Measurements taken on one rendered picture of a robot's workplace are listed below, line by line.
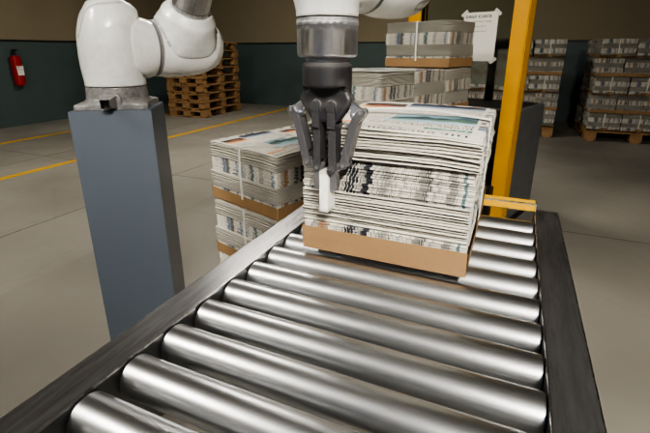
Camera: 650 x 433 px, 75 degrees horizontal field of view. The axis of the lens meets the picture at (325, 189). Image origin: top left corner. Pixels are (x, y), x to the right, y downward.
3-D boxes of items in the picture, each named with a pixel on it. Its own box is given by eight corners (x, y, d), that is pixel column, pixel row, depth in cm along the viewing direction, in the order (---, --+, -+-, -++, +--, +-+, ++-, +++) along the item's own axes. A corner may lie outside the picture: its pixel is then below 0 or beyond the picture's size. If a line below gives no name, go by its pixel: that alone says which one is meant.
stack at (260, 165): (222, 328, 184) (205, 139, 158) (376, 241, 267) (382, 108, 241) (283, 369, 160) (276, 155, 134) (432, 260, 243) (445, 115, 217)
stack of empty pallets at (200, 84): (207, 107, 890) (201, 42, 849) (243, 109, 862) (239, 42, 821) (166, 116, 777) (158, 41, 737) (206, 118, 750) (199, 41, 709)
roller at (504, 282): (276, 245, 82) (282, 261, 86) (546, 302, 64) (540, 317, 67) (286, 226, 85) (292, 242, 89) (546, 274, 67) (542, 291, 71)
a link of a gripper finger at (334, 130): (335, 99, 66) (342, 99, 66) (336, 167, 70) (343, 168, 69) (324, 101, 63) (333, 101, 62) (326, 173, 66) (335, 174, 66)
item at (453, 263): (335, 216, 91) (335, 197, 90) (476, 240, 80) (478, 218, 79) (301, 245, 77) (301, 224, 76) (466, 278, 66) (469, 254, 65)
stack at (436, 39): (375, 242, 266) (385, 22, 226) (400, 227, 288) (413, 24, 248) (431, 261, 242) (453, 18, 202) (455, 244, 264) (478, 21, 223)
